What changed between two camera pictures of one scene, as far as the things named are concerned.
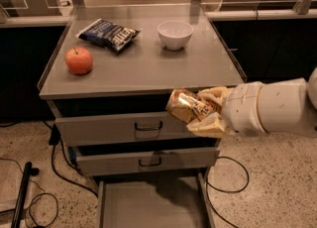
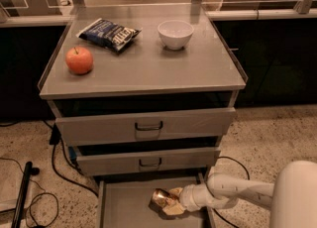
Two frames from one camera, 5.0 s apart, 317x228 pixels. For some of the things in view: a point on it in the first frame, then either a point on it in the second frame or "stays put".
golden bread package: [186, 106] -> [161, 198]
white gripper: [242, 108] -> [188, 198]
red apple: [78, 60] stays put
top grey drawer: [123, 128] stays put
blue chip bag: [109, 36] stays put
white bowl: [174, 34] stays put
